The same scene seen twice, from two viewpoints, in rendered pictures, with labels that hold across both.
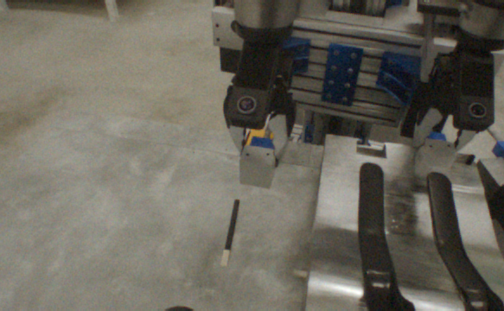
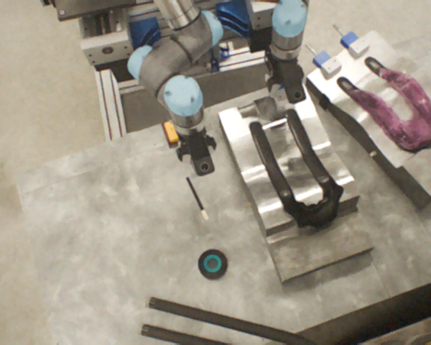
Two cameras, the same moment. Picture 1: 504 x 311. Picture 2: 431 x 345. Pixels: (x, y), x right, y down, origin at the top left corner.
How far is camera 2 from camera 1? 0.97 m
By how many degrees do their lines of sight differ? 30
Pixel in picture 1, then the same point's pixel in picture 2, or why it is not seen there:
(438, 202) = (295, 129)
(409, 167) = (273, 113)
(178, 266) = (184, 233)
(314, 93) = not seen: hidden behind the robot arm
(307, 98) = not seen: hidden behind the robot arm
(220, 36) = (95, 60)
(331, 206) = (246, 162)
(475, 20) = (280, 54)
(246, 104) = (205, 167)
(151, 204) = (141, 208)
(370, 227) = (269, 163)
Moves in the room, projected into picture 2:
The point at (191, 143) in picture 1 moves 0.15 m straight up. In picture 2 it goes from (128, 152) to (117, 132)
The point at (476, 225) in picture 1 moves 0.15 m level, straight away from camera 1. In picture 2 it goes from (317, 134) to (325, 87)
